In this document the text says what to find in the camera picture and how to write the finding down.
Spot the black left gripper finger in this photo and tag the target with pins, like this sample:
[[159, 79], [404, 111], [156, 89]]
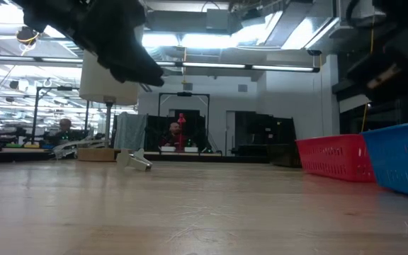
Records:
[[129, 60]]

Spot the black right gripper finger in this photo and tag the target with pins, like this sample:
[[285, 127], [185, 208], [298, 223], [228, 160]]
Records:
[[391, 67]]

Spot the silver staple remover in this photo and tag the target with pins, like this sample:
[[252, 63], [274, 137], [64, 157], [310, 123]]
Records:
[[135, 162]]

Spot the white shade wooden base lamp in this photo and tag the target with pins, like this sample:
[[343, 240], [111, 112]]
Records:
[[94, 88]]

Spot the round black ceiling fixture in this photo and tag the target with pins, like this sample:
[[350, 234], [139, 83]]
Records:
[[27, 35]]

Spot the grey hanging cloth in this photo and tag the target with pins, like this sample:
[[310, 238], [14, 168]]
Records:
[[129, 131]]

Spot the red desk lamp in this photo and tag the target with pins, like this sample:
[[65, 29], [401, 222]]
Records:
[[181, 118]]

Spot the person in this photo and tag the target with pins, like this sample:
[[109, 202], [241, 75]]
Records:
[[65, 129], [174, 136]]

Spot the blue plastic basket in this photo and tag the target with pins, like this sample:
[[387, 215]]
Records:
[[402, 159]]

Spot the long ceiling light bar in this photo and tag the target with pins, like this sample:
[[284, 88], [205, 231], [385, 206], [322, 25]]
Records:
[[225, 65]]

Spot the red plastic basket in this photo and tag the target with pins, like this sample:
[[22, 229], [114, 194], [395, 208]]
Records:
[[335, 157]]

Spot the black plastic basket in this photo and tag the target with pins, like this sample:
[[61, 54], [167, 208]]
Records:
[[285, 156]]

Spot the black storage cabinets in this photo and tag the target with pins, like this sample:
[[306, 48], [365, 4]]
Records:
[[264, 131]]

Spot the black camera rig frame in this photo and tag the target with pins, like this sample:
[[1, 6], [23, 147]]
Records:
[[184, 94]]

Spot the grey ceiling duct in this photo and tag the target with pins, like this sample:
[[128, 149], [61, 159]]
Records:
[[190, 19]]

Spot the black aluminium table frame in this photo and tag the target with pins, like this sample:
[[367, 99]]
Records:
[[207, 158]]

